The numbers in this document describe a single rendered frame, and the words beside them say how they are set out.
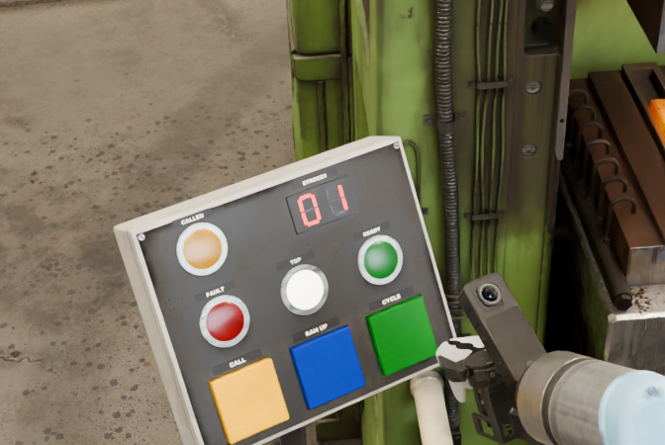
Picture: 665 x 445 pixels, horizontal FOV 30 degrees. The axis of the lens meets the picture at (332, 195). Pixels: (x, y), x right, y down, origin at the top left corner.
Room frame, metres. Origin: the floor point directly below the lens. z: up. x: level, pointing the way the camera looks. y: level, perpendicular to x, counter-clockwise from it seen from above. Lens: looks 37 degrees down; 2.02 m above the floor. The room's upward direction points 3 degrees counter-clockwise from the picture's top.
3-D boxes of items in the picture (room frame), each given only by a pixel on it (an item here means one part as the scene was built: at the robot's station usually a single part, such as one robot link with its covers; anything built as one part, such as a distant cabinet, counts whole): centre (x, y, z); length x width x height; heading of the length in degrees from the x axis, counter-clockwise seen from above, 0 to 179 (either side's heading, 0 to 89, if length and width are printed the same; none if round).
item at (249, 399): (0.97, 0.10, 1.01); 0.07 x 0.05 x 0.07; 118
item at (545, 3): (1.39, -0.28, 1.24); 0.03 x 0.03 x 0.07; 3
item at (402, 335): (1.07, -0.07, 1.01); 0.07 x 0.05 x 0.07; 118
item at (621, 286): (1.38, -0.36, 0.93); 0.40 x 0.03 x 0.03; 3
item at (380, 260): (1.11, -0.05, 1.09); 0.05 x 0.03 x 0.04; 93
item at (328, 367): (1.02, 0.02, 1.01); 0.07 x 0.05 x 0.07; 118
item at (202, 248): (1.05, 0.15, 1.16); 0.05 x 0.03 x 0.04; 93
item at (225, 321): (1.02, 0.13, 1.09); 0.05 x 0.03 x 0.04; 93
